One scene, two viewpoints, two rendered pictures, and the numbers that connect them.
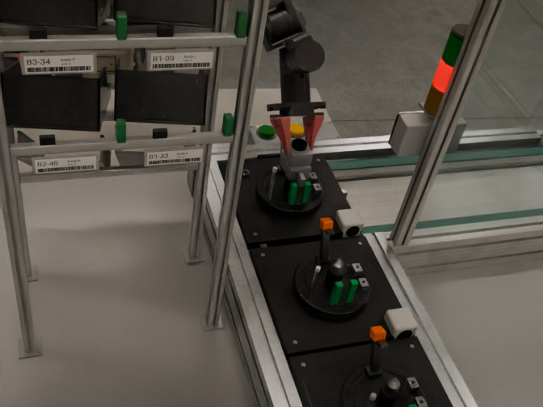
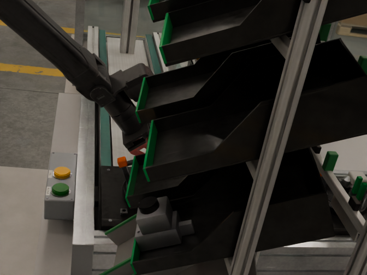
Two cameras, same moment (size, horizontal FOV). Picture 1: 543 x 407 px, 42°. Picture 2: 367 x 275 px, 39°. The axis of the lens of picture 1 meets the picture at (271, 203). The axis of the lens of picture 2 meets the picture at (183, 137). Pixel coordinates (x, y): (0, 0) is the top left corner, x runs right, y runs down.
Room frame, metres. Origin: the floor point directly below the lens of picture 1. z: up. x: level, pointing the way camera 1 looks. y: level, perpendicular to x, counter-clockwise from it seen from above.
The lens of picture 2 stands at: (0.83, 0.96, 1.73)
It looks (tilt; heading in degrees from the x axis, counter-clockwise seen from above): 30 degrees down; 281
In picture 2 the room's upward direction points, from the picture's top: 10 degrees clockwise
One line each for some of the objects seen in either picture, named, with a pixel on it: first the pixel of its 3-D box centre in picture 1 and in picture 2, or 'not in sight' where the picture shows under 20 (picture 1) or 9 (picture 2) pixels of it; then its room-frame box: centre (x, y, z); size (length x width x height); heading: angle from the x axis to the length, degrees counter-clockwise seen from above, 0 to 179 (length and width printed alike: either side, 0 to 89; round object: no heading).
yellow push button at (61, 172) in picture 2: (295, 131); (61, 173); (1.31, -0.02, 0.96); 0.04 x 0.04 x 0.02
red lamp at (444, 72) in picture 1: (451, 73); not in sight; (1.05, -0.25, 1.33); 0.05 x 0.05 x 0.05
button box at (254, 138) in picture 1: (292, 141); (61, 184); (1.31, -0.02, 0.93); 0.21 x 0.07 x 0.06; 114
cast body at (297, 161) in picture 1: (298, 159); not in sight; (1.08, -0.03, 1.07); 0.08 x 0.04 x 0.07; 24
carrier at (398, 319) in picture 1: (334, 274); not in sight; (0.85, -0.14, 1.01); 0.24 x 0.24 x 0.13; 24
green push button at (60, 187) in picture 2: (266, 132); (60, 190); (1.29, 0.04, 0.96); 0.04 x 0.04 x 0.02
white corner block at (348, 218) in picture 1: (348, 223); not in sight; (1.03, -0.16, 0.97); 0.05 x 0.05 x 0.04; 24
